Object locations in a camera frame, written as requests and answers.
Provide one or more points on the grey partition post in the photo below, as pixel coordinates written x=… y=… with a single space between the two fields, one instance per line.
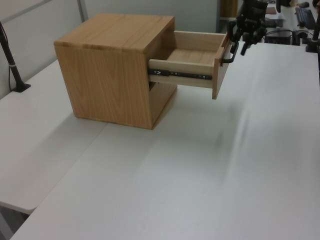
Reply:
x=82 y=10

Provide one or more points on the black desktop computer box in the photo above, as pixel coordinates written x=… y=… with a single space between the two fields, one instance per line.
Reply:
x=278 y=37

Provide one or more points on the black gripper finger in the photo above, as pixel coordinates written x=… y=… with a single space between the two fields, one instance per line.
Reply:
x=247 y=42
x=234 y=31

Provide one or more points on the wooden wall panel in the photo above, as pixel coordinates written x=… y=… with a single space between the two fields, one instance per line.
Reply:
x=228 y=8

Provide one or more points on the black computer keyboard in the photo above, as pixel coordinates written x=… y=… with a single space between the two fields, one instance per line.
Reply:
x=305 y=16

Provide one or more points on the wooden drawer cabinet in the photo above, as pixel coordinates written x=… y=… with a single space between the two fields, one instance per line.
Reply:
x=105 y=75

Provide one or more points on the black camera stand pole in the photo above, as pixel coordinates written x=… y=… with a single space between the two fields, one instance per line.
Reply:
x=10 y=60

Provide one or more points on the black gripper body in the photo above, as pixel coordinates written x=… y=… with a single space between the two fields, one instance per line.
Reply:
x=253 y=15

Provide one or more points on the black metal drawer slide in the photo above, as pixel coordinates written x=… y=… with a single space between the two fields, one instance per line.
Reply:
x=180 y=74

